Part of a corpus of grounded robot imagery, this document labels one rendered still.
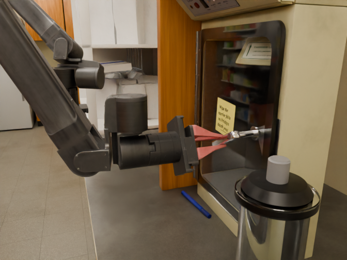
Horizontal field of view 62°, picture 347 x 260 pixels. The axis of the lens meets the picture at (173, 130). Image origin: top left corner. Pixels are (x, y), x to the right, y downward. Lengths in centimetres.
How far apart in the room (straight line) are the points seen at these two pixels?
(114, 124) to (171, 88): 34
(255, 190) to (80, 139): 27
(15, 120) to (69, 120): 498
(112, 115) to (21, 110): 494
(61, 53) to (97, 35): 100
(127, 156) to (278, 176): 23
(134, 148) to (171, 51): 37
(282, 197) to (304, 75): 22
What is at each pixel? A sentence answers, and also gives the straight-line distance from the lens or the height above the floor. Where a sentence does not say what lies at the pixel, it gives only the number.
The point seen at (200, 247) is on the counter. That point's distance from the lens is 67.
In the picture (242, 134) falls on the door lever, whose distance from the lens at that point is 52.
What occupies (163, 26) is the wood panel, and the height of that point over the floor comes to 140.
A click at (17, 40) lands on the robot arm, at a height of 136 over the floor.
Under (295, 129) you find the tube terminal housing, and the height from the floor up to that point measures 122.
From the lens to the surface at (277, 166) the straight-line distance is 39.
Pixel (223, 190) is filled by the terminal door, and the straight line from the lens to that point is 69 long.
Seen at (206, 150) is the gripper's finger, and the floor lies 117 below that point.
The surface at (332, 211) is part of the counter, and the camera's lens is 88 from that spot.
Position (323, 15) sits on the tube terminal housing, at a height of 140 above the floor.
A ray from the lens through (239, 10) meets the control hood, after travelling 57.
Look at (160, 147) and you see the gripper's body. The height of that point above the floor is 119.
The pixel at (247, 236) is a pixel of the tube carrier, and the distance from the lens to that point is 42.
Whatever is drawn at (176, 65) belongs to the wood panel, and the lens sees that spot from 79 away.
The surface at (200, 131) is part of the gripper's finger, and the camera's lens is 52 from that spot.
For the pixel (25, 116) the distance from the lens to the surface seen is 542.
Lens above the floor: 135
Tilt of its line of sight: 16 degrees down
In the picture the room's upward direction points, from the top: straight up
